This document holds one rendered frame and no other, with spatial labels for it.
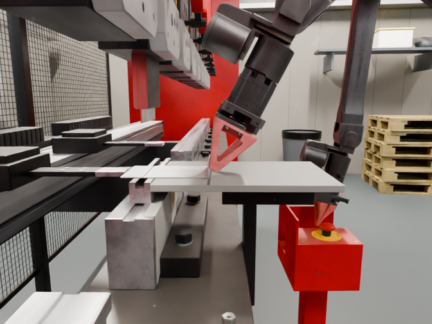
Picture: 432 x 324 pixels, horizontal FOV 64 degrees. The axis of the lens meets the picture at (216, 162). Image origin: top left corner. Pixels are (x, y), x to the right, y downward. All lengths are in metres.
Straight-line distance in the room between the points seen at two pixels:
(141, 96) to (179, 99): 2.21
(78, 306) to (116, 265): 0.19
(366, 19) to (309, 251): 0.57
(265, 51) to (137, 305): 0.37
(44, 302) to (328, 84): 5.22
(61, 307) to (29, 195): 0.44
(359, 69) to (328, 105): 4.45
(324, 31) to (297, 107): 1.12
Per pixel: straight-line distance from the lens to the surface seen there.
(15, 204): 0.67
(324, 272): 0.89
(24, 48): 1.73
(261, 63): 0.50
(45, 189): 0.76
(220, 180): 0.49
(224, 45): 0.51
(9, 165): 0.57
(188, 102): 2.70
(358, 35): 0.96
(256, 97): 0.50
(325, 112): 5.39
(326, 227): 0.89
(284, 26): 0.50
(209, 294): 0.46
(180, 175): 0.52
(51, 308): 0.29
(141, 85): 0.50
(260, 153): 5.34
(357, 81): 0.95
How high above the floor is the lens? 1.11
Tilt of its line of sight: 10 degrees down
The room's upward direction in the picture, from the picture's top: straight up
